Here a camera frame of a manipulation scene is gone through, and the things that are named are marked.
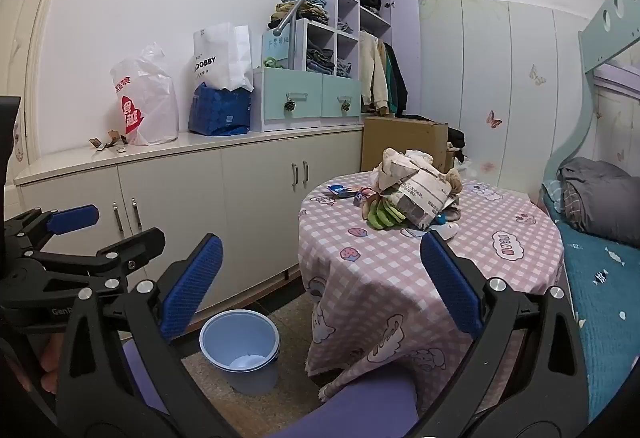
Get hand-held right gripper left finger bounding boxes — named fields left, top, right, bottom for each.
left=55, top=233, right=226, bottom=438

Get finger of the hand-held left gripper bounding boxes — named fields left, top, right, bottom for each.
left=5, top=204, right=100, bottom=263
left=30, top=228, right=166, bottom=291

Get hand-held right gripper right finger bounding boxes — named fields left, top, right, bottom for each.
left=420, top=232, right=591, bottom=438

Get light blue plastic bin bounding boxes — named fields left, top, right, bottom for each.
left=199, top=310, right=281, bottom=374

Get person's left hand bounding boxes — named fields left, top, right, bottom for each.
left=10, top=332, right=67, bottom=395

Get pink checked tablecloth table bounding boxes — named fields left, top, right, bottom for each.
left=298, top=170, right=566, bottom=391

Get brown paper scraps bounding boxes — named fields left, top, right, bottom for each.
left=89, top=130, right=128, bottom=153

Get white low cabinet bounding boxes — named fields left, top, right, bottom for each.
left=13, top=125, right=365, bottom=319

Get white plastic bag red print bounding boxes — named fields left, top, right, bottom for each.
left=110, top=42, right=180, bottom=146

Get black clothing heap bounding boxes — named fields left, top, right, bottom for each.
left=440, top=120, right=466, bottom=151

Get brown cardboard box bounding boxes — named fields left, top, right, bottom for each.
left=361, top=115, right=449, bottom=173

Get teal bed sheet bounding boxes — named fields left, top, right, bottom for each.
left=541, top=180, right=640, bottom=424

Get blue woven bag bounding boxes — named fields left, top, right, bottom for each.
left=188, top=82, right=252, bottom=137

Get purple trousers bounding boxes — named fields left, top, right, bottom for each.
left=122, top=338, right=418, bottom=438

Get grey cushion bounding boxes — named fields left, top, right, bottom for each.
left=557, top=157, right=640, bottom=243

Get white door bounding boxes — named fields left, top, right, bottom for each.
left=0, top=0, right=76, bottom=169

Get white paper bag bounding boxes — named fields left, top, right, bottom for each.
left=193, top=22, right=254, bottom=92

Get dark green hanging jacket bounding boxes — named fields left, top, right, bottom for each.
left=384, top=42, right=408, bottom=116

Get mint green drawer unit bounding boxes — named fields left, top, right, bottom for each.
left=251, top=68, right=362, bottom=133

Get white wardrobe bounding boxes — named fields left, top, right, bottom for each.
left=419, top=0, right=593, bottom=199

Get cream hanging jacket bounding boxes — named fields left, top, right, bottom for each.
left=359, top=34, right=390, bottom=115

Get folded jeans stack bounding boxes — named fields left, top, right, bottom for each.
left=306, top=48, right=353, bottom=77

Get pile of folded clothes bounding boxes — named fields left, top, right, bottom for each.
left=267, top=0, right=331, bottom=29

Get mint green bunk bed frame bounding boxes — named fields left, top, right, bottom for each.
left=542, top=0, right=640, bottom=199

